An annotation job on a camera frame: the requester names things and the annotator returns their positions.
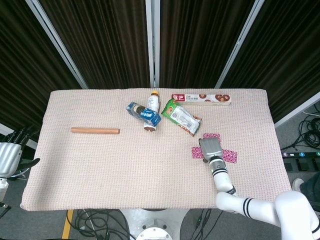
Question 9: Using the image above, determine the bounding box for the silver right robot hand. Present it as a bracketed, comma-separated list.
[198, 137, 224, 164]

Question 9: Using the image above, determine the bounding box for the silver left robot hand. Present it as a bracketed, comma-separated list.
[0, 124, 41, 179]

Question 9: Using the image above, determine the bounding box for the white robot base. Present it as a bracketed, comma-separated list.
[119, 208, 190, 240]

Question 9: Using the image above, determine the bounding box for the green snack bag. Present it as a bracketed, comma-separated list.
[160, 98, 203, 138]

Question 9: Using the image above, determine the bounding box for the long baking paper box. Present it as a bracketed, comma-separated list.
[171, 93, 232, 107]

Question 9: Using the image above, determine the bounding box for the blue drink carton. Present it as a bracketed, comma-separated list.
[125, 101, 163, 127]

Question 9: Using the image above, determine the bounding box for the white bottle with brown drink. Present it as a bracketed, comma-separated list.
[143, 90, 161, 132]

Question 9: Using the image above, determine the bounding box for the black power strip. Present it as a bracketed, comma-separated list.
[281, 150, 320, 159]

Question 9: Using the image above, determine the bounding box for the dark curtain panel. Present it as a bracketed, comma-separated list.
[37, 0, 151, 90]
[0, 0, 85, 135]
[159, 0, 256, 89]
[219, 0, 320, 123]

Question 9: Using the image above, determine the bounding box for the yellow floor tape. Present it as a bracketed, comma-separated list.
[61, 209, 75, 240]

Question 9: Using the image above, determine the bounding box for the wooden rolling pin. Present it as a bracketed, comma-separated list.
[70, 127, 121, 135]

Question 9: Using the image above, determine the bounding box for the beige waffle tablecloth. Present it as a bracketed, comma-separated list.
[19, 87, 296, 212]

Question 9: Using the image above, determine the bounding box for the black foot pedal unit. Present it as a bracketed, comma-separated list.
[283, 158, 320, 173]

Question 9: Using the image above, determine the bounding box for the grey sneaker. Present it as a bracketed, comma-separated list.
[291, 177, 305, 193]

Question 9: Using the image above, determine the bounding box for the dark trouser leg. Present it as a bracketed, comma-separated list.
[298, 171, 320, 213]

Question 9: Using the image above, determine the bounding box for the white metal frame rail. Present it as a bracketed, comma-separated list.
[0, 123, 38, 150]
[274, 91, 320, 129]

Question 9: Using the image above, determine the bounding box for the black cable with connector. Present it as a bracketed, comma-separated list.
[193, 208, 226, 240]

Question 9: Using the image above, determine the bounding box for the black cable bundle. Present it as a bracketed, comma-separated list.
[282, 103, 320, 151]
[73, 209, 133, 240]

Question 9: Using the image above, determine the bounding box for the white metal frame post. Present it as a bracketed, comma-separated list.
[24, 0, 89, 90]
[145, 0, 161, 89]
[214, 0, 263, 89]

